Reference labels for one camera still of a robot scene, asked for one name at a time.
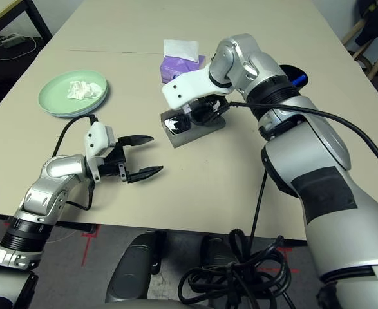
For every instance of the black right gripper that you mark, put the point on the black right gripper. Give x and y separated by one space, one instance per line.
206 111

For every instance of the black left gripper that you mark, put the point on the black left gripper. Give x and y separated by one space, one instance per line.
116 162

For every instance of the grey glasses case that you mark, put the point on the grey glasses case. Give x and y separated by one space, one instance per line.
188 136

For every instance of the white tissue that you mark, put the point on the white tissue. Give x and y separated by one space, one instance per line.
82 90

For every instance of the light green plate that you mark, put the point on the light green plate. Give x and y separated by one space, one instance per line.
56 93

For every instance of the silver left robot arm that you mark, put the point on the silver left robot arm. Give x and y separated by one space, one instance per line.
53 170

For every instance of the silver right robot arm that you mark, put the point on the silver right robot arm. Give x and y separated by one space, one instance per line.
320 161

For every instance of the purple tissue pack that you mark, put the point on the purple tissue pack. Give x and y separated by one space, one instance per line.
172 67

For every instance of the light blue plate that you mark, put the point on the light blue plate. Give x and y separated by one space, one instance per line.
105 99

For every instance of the black cup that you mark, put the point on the black cup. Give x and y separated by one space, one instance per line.
288 72

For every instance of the white marker blue cap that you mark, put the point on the white marker blue cap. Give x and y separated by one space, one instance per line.
299 80

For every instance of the grey left robot leg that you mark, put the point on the grey left robot leg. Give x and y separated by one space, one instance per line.
134 270

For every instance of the grey robot leg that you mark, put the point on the grey robot leg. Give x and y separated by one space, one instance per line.
134 270
214 251

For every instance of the grey right robot leg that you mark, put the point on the grey right robot leg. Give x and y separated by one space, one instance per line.
214 251

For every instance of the grey power strip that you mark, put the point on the grey power strip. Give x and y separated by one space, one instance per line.
11 40

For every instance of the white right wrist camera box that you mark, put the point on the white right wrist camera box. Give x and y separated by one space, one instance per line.
188 87

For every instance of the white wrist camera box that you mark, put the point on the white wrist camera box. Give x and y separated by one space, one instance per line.
188 87
97 140

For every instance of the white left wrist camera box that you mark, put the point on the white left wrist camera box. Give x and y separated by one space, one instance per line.
97 140

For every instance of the black table base frame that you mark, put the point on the black table base frame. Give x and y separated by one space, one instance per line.
76 227

